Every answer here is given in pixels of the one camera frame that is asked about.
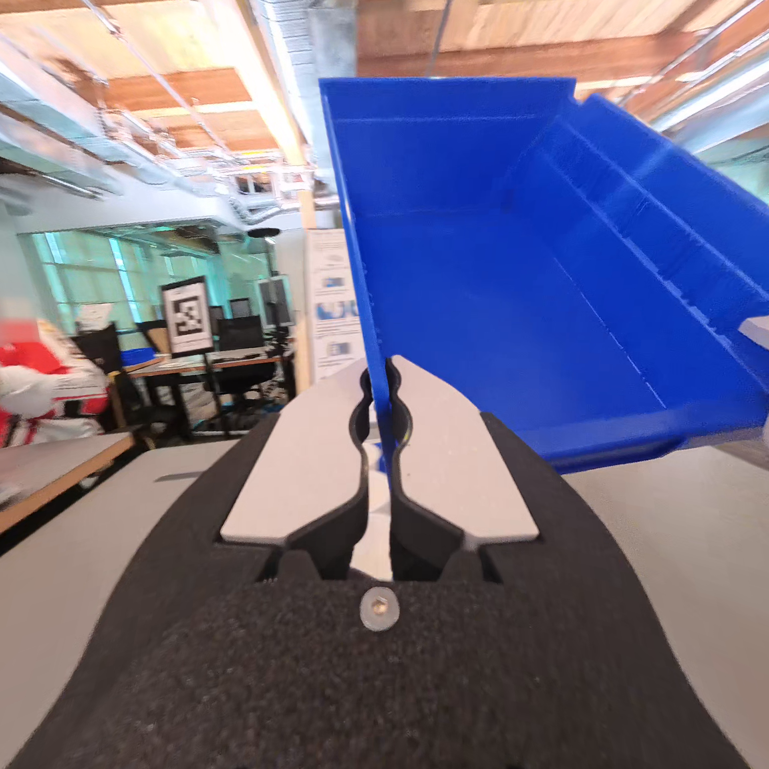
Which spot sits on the blue plastic bin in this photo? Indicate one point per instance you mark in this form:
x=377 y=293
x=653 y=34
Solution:
x=510 y=300

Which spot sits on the instruction sheet on tablet stand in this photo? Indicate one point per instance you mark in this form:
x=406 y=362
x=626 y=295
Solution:
x=304 y=360

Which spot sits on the white red printed garment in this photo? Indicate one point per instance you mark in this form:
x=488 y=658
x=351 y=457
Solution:
x=36 y=372

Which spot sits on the grey side table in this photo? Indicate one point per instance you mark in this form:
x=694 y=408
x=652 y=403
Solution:
x=48 y=456

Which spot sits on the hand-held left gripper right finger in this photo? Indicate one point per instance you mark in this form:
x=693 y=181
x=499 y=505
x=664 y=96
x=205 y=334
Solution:
x=462 y=474

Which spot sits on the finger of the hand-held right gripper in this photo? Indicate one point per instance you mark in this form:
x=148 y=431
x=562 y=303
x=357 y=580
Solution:
x=758 y=333

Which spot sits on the dark wooden desk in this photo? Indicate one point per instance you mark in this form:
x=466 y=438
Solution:
x=210 y=363

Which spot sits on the printed instruction sheet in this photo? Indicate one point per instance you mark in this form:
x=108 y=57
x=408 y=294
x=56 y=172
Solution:
x=330 y=300

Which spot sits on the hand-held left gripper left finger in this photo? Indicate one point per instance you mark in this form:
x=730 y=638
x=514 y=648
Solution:
x=294 y=474

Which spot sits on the black white marker sign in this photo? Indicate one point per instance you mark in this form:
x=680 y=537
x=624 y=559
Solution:
x=186 y=312

